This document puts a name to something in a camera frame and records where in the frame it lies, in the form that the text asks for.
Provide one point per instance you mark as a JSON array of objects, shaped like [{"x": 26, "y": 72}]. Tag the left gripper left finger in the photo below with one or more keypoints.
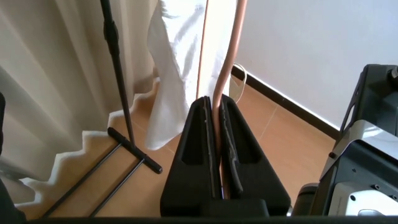
[{"x": 186, "y": 186}]

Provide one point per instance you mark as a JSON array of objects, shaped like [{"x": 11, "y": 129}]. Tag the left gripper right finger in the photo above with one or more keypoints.
[{"x": 264, "y": 186}]

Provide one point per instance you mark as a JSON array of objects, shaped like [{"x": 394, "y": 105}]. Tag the white printed T-shirt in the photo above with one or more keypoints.
[{"x": 174, "y": 77}]

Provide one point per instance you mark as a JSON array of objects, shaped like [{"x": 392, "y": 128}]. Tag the pink clothes hanger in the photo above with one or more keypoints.
[{"x": 230, "y": 56}]

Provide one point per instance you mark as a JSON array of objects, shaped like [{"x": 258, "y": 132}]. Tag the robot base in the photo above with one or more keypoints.
[{"x": 367, "y": 161}]

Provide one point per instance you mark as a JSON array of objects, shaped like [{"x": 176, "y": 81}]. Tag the black clothes rack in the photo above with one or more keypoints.
[{"x": 119, "y": 77}]

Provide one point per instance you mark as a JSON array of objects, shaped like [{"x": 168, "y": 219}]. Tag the beige curtain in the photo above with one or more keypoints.
[{"x": 56, "y": 77}]

